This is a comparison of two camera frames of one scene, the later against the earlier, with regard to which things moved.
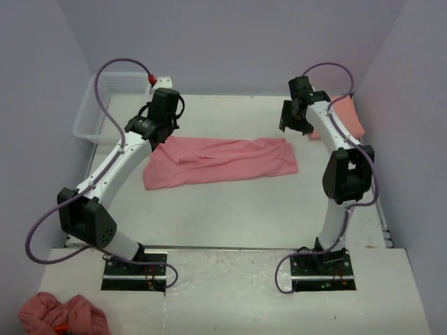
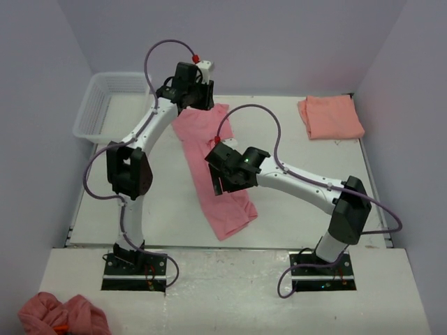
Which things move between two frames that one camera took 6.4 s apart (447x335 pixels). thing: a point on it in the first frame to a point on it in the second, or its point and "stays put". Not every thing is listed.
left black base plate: [122, 276] stays put
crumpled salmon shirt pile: [44, 314] stays put
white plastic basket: [124, 93] stays put
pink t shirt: [185, 160] to [196, 131]
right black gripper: [287, 121] to [222, 185]
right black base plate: [330, 271] stays put
